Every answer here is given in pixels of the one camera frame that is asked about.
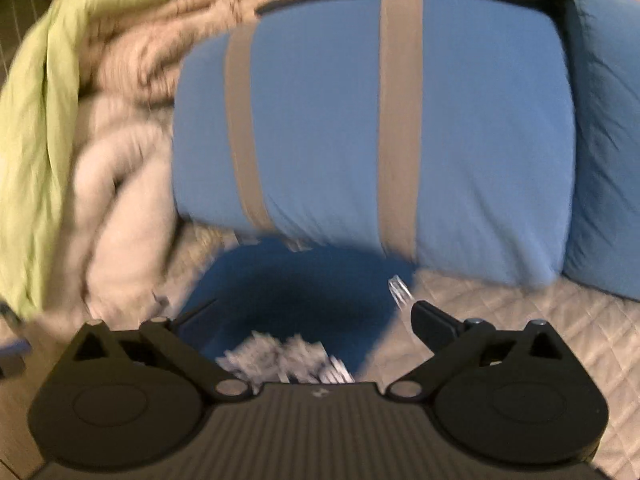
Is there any dark blue fleece sweatshirt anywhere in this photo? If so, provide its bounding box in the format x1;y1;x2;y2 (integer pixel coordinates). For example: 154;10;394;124
176;237;416;389

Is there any grey quilted bed cover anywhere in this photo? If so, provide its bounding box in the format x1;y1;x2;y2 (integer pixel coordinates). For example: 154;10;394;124
0;221;640;480

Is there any beige rolled comforter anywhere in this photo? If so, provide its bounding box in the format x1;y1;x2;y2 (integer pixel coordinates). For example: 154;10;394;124
50;0;255;325

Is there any right blue striped pillow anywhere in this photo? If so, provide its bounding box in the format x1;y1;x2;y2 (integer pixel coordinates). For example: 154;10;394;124
564;0;639;299

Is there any blue striped pillow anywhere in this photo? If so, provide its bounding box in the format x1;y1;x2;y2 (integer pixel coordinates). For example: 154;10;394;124
564;0;639;299
172;0;575;287

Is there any light green cloth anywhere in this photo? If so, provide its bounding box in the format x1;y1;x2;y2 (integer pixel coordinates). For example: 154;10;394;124
1;0;168;321

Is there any left blue striped pillow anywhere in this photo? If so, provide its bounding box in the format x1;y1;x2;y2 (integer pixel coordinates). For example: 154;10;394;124
172;0;575;287

